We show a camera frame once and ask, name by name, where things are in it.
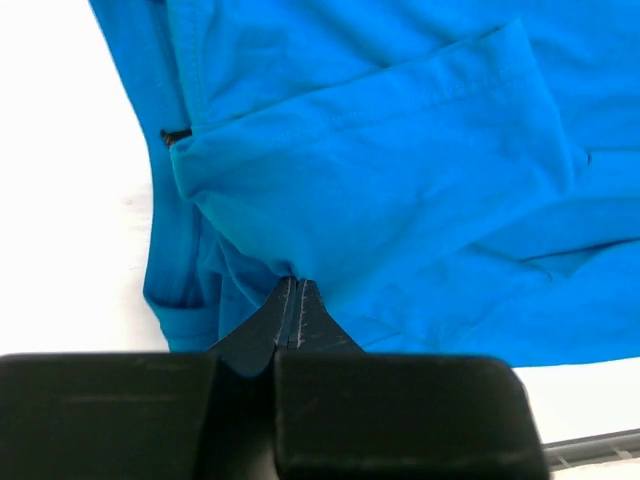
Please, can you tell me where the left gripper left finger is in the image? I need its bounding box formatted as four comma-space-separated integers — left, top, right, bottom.
1, 278, 297, 479

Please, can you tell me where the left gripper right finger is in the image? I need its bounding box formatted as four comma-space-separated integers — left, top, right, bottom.
273, 281, 549, 479

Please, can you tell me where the blue t shirt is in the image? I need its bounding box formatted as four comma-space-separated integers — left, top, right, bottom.
92, 1, 639, 367

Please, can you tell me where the aluminium rail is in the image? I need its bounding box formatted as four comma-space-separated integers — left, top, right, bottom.
542, 429, 639, 472

